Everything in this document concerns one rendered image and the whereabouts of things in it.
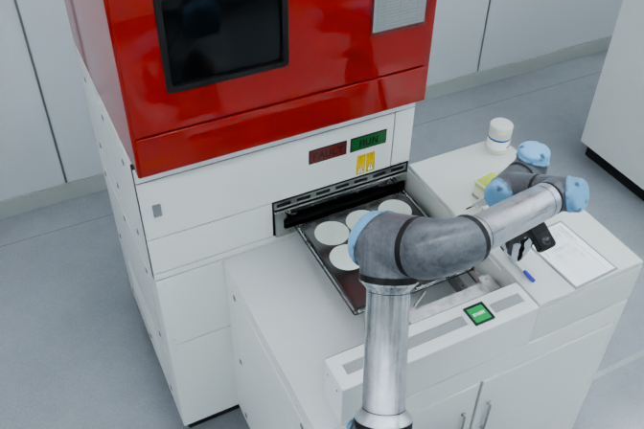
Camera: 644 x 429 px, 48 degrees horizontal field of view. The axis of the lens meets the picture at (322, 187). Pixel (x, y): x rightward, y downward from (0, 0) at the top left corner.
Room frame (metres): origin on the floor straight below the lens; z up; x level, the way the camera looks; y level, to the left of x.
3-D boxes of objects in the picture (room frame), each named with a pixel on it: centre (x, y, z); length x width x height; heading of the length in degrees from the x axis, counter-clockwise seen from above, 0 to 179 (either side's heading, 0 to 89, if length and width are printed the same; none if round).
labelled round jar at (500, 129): (1.81, -0.55, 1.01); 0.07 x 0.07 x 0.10
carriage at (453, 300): (1.21, -0.31, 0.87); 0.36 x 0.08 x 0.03; 117
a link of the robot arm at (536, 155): (1.32, -0.49, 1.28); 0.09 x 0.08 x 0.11; 138
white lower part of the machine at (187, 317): (1.86, 0.26, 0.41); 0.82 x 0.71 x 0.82; 117
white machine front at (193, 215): (1.55, 0.10, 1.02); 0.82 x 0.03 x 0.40; 117
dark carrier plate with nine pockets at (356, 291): (1.44, -0.17, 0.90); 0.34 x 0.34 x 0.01; 27
